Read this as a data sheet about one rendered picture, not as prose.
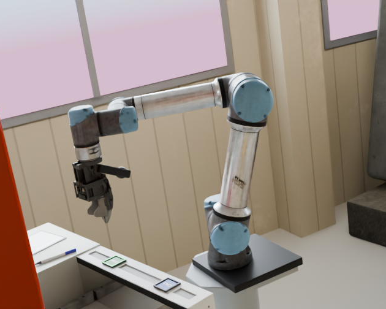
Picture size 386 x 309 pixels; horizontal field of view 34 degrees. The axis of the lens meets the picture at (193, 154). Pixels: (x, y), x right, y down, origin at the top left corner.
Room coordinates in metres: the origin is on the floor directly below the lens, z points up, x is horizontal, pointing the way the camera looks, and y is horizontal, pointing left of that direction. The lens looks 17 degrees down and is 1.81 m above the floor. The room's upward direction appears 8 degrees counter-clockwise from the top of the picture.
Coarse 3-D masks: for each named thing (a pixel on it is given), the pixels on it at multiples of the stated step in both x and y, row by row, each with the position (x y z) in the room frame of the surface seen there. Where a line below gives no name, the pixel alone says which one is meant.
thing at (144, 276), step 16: (80, 256) 1.87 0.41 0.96; (96, 256) 1.86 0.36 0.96; (112, 256) 1.83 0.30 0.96; (112, 272) 1.72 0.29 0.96; (128, 272) 1.71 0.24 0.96; (144, 272) 1.69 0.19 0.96; (160, 272) 1.67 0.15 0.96; (144, 288) 1.59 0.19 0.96; (176, 288) 1.56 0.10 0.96; (192, 288) 1.55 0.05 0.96; (192, 304) 1.47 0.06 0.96; (208, 304) 1.50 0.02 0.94
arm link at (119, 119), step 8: (120, 104) 1.84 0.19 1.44; (104, 112) 1.77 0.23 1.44; (112, 112) 1.76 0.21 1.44; (120, 112) 1.76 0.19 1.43; (128, 112) 1.76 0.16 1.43; (104, 120) 1.75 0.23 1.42; (112, 120) 1.75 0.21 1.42; (120, 120) 1.75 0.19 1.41; (128, 120) 1.75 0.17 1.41; (136, 120) 1.76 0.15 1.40; (104, 128) 1.75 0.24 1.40; (112, 128) 1.75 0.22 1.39; (120, 128) 1.75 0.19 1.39; (128, 128) 1.75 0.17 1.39; (136, 128) 1.76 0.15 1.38
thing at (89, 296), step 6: (84, 294) 1.82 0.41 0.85; (90, 294) 1.81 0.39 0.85; (72, 300) 1.79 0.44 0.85; (78, 300) 1.78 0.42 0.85; (84, 300) 1.79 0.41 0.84; (90, 300) 1.81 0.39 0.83; (66, 306) 1.76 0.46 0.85; (72, 306) 1.77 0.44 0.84; (78, 306) 1.78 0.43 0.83; (84, 306) 1.79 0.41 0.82
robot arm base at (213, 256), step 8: (208, 248) 1.92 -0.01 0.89; (248, 248) 1.91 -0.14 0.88; (208, 256) 1.91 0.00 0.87; (216, 256) 1.87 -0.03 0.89; (224, 256) 1.86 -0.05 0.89; (232, 256) 1.86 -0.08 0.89; (240, 256) 1.86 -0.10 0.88; (248, 256) 1.88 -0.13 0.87; (208, 264) 1.91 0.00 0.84; (216, 264) 1.87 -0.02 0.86; (224, 264) 1.85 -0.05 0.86; (232, 264) 1.85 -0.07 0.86; (240, 264) 1.85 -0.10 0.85
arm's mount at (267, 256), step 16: (256, 240) 2.03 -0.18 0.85; (256, 256) 1.91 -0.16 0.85; (272, 256) 1.89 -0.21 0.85; (288, 256) 1.88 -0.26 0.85; (208, 272) 1.87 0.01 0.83; (224, 272) 1.84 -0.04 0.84; (240, 272) 1.82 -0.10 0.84; (256, 272) 1.80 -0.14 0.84; (272, 272) 1.80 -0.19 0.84; (240, 288) 1.74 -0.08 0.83
